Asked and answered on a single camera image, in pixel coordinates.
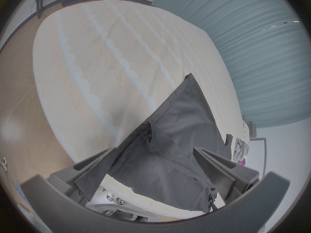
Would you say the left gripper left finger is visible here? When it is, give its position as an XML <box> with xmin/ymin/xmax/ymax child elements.
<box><xmin>50</xmin><ymin>148</ymin><xmax>120</xmax><ymax>201</ymax></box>

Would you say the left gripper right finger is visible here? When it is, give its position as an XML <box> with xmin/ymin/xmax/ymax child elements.
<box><xmin>194</xmin><ymin>147</ymin><xmax>259</xmax><ymax>200</ymax></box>

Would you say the black T-shirt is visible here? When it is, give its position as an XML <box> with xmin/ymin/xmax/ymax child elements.
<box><xmin>101</xmin><ymin>73</ymin><xmax>235</xmax><ymax>213</ymax></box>

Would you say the bed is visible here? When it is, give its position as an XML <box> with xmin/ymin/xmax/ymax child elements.
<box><xmin>33</xmin><ymin>0</ymin><xmax>268</xmax><ymax>221</ymax></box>

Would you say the grey garment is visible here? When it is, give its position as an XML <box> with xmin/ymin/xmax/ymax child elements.
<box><xmin>233</xmin><ymin>137</ymin><xmax>251</xmax><ymax>162</ymax></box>

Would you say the white printed pillow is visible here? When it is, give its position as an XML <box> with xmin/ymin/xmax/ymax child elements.
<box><xmin>242</xmin><ymin>120</ymin><xmax>250</xmax><ymax>141</ymax></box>

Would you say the grey bedside table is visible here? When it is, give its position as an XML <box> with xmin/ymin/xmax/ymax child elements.
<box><xmin>243</xmin><ymin>115</ymin><xmax>258</xmax><ymax>138</ymax></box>

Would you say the blue-green curtain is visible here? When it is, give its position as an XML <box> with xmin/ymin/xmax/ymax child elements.
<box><xmin>153</xmin><ymin>0</ymin><xmax>300</xmax><ymax>50</ymax></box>
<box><xmin>219</xmin><ymin>21</ymin><xmax>309</xmax><ymax>128</ymax></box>

